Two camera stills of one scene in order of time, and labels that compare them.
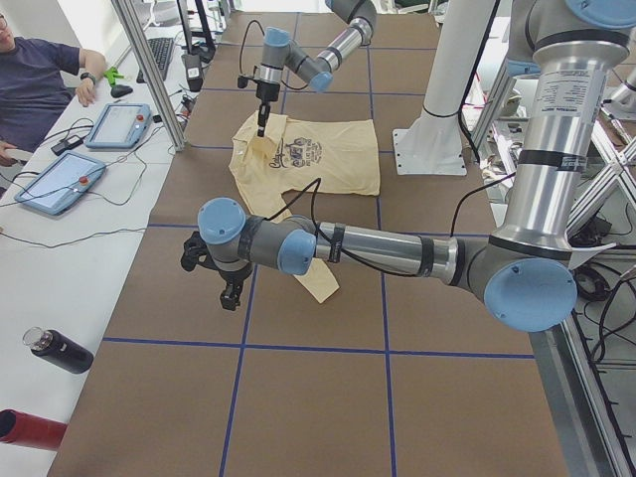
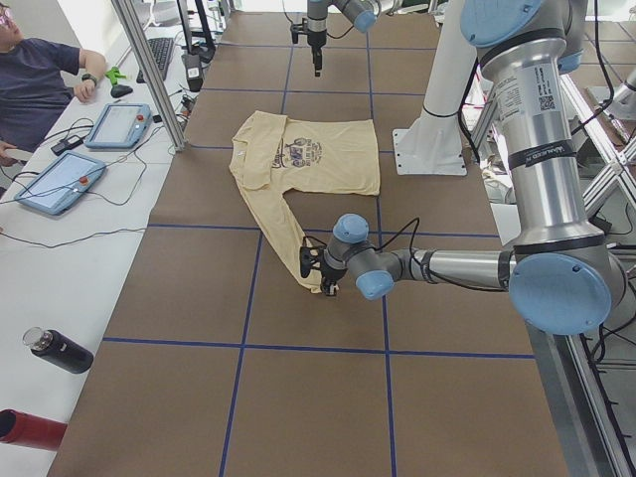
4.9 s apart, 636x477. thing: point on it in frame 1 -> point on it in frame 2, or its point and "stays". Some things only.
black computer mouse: x=119 y=90 stays
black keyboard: x=160 y=48 stays
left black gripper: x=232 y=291 -> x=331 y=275
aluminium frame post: x=152 y=73 stays
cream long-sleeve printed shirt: x=299 y=153 stays
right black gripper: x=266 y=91 -> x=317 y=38
